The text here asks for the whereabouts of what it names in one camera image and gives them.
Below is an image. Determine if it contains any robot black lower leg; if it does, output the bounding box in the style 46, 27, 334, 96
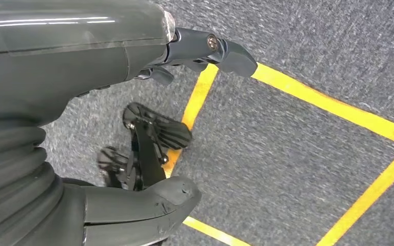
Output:
129, 120, 170, 191

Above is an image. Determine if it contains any robot black foot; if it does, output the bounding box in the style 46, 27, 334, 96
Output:
122, 101, 193, 151

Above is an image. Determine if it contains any yellow floor tape square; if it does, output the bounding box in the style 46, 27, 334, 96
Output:
163, 63, 394, 246

